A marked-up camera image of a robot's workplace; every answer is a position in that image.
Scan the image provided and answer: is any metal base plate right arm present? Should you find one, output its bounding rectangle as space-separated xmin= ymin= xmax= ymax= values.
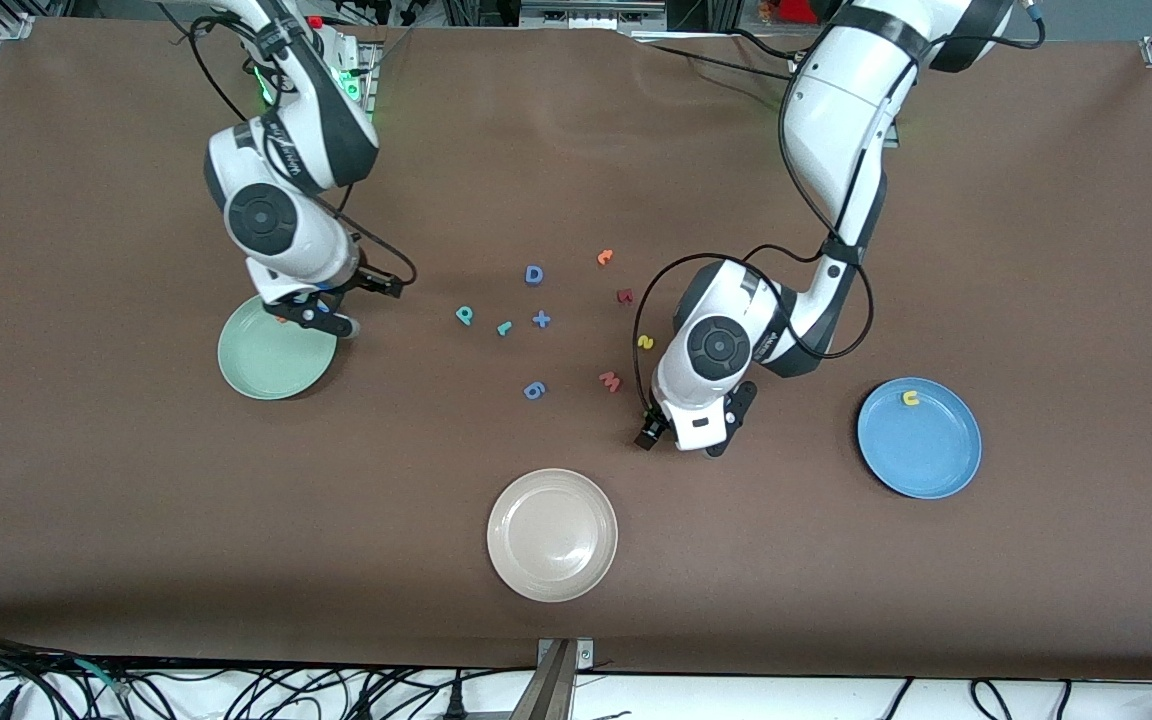
xmin=331 ymin=38 xmax=379 ymax=113

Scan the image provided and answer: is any mint green plate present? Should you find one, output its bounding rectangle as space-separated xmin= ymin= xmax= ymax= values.
xmin=217 ymin=295 xmax=339 ymax=402

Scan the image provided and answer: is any beige plate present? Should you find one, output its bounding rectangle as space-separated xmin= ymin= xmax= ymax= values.
xmin=486 ymin=468 xmax=620 ymax=604

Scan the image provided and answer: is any blue plastic plate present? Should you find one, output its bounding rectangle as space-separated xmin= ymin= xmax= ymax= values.
xmin=856 ymin=376 xmax=984 ymax=500

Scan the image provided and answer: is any brown table cover mat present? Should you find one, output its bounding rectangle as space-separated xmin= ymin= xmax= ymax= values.
xmin=0 ymin=18 xmax=1152 ymax=683

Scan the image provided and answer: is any grey metal box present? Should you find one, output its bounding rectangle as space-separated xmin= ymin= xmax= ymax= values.
xmin=519 ymin=0 xmax=669 ymax=33

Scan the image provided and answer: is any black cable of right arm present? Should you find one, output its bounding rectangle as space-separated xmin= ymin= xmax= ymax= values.
xmin=171 ymin=10 xmax=418 ymax=293

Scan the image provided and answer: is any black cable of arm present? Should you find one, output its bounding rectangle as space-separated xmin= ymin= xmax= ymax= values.
xmin=631 ymin=10 xmax=1047 ymax=416
xmin=171 ymin=10 xmax=418 ymax=293

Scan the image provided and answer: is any small metal bracket plate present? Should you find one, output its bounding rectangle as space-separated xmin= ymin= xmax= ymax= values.
xmin=537 ymin=637 xmax=596 ymax=671

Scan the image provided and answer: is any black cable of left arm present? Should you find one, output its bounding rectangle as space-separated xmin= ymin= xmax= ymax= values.
xmin=631 ymin=10 xmax=1047 ymax=416

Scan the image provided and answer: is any aluminium profile post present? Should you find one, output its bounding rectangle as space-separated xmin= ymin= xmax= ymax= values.
xmin=509 ymin=640 xmax=577 ymax=720

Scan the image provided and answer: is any black cable lying on mat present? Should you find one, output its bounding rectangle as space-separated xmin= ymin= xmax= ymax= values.
xmin=631 ymin=28 xmax=807 ymax=86

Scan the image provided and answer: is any looped black cable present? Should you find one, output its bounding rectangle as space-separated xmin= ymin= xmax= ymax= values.
xmin=969 ymin=678 xmax=1015 ymax=720

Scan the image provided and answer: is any green cable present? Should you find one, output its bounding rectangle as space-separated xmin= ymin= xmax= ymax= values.
xmin=71 ymin=657 xmax=132 ymax=698

